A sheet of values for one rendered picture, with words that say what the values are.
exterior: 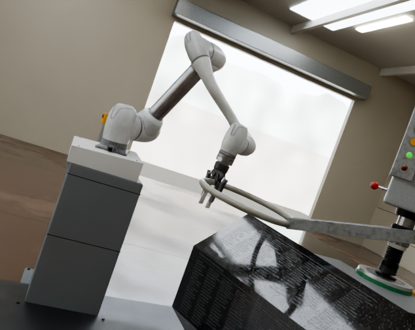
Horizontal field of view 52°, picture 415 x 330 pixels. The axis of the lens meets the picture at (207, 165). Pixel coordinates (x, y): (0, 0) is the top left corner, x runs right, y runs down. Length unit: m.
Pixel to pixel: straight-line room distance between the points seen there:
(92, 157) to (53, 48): 6.18
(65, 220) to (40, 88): 6.13
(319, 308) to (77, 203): 1.35
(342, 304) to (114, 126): 1.50
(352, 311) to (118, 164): 1.38
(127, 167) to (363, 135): 8.51
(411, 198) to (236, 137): 0.82
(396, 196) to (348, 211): 8.82
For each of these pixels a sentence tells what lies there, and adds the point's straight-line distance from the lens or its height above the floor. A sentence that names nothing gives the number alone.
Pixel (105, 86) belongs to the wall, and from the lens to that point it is 8.34.
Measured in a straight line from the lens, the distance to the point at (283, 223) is 1.81.
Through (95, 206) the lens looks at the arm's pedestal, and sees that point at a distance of 2.36.
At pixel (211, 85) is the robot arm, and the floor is 1.42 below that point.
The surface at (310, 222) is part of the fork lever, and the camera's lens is 1.83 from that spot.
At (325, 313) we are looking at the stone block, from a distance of 1.60.
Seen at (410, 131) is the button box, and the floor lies 1.43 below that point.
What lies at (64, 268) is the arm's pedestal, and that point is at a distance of 2.46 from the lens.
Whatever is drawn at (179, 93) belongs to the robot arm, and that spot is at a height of 1.35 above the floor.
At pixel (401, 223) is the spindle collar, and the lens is 1.82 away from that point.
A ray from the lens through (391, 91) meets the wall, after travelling 10.78.
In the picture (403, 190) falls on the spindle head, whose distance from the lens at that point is 1.74.
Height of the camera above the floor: 1.15
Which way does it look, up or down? 3 degrees down
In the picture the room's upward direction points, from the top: 20 degrees clockwise
